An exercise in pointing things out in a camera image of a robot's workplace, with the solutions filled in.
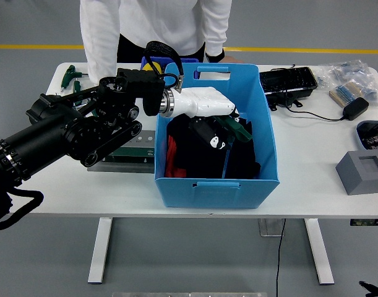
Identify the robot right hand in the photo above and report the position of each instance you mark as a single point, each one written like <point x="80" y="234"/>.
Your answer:
<point x="372" y="289"/>

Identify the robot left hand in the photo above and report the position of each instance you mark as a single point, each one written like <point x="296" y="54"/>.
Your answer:
<point x="204" y="100"/>

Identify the person's left hand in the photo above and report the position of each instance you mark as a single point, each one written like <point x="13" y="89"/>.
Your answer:
<point x="230" y="60"/>

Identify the person's right forearm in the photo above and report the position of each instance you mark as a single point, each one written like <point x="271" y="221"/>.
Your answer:
<point x="99" y="58"/>

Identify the person's left forearm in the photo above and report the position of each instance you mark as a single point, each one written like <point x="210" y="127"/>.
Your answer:
<point x="218" y="37"/>

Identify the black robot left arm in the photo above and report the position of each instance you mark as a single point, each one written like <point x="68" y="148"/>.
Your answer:
<point x="52" y="136"/>

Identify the grey green tool rack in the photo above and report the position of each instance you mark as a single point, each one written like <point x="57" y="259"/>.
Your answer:
<point x="139" y="148"/>

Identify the large light blue plastic box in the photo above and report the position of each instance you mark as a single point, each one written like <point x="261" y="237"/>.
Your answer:
<point x="219" y="195"/>

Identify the small dark blue bin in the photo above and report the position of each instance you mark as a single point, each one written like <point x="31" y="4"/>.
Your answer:
<point x="188" y="61"/>

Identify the black ribbed tray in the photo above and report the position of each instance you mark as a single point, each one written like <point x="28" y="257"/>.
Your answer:
<point x="287" y="80"/>

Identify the red cloth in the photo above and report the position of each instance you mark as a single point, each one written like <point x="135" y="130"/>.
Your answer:
<point x="171" y="154"/>

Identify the white table leg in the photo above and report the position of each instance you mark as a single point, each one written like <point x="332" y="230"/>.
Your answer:
<point x="318" y="250"/>
<point x="99" y="250"/>

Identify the black desk control panel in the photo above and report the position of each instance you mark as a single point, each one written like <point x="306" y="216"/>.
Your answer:
<point x="368" y="222"/>

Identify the black cloth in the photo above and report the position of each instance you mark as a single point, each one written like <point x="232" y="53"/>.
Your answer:
<point x="241" y="161"/>

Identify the person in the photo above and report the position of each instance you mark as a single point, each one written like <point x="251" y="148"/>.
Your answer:
<point x="157" y="24"/>

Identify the grey hollow block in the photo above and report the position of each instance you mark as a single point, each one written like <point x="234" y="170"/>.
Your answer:
<point x="359" y="179"/>

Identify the clear plastic parts bags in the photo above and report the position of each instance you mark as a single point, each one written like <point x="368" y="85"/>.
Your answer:
<point x="346" y="69"/>

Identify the taped resistor strip bundle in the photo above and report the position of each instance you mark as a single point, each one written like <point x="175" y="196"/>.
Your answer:
<point x="345" y="92"/>

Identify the metal plate under table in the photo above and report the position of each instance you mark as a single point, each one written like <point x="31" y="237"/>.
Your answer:
<point x="269" y="227"/>

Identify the black power adapter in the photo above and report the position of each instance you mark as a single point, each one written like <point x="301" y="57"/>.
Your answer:
<point x="355" y="108"/>

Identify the small light blue bin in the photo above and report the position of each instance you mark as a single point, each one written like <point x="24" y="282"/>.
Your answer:
<point x="359" y="136"/>

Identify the loose circuit parts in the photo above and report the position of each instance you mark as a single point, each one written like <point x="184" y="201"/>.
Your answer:
<point x="375" y="139"/>

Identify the grey metal base plate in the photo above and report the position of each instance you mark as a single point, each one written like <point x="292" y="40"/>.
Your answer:
<point x="120" y="169"/>

